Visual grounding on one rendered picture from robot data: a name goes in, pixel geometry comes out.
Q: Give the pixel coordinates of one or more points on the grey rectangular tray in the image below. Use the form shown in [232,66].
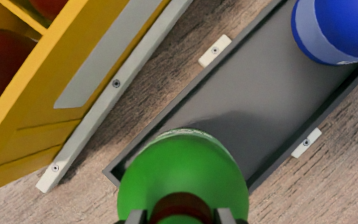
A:
[261,100]

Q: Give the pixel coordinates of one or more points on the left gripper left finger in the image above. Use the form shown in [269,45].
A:
[136,216]

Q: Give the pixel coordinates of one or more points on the blue bottle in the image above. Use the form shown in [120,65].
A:
[326,31]

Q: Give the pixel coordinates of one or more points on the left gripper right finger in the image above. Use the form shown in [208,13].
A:
[224,216]

